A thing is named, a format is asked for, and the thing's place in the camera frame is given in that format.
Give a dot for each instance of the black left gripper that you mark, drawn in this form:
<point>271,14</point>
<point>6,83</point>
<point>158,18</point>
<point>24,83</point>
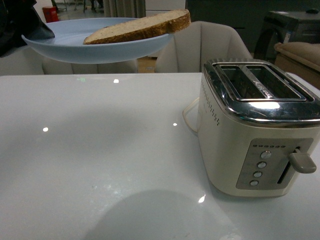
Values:
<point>19,18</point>

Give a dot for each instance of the light blue plate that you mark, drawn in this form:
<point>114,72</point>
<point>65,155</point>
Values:
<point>67,45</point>

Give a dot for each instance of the slice of bread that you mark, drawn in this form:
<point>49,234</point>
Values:
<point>141,28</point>

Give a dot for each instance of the grey curtain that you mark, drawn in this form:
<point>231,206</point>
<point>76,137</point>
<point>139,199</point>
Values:
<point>124,8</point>

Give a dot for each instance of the grey chair on right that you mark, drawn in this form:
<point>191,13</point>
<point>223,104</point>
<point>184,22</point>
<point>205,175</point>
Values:
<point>200,42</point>

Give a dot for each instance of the black side table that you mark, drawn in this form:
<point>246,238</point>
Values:
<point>285,27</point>

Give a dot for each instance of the cream and chrome toaster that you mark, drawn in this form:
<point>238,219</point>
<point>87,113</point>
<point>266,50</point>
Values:
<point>257,127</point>

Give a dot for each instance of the beige sofa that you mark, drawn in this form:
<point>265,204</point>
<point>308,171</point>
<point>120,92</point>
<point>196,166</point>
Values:
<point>301,59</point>

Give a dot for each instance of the black computer mouse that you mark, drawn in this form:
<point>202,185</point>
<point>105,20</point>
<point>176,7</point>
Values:
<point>312,11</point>

